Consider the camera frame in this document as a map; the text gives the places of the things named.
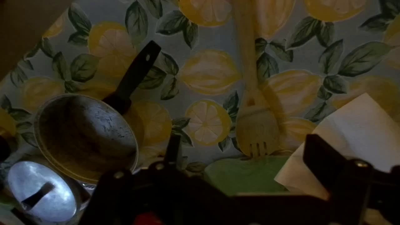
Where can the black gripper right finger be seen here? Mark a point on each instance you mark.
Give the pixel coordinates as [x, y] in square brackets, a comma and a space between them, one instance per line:
[350, 188]

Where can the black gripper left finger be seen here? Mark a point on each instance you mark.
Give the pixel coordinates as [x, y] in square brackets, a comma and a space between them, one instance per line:
[112, 200]

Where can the silver pot lid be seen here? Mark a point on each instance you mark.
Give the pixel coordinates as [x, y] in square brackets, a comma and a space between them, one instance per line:
[62, 195]

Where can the white paper napkin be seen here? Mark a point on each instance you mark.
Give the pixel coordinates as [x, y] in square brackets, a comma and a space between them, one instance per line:
[357, 129]

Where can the lemon print tablecloth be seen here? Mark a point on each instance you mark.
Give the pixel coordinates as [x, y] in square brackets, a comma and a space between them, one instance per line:
[207, 41]

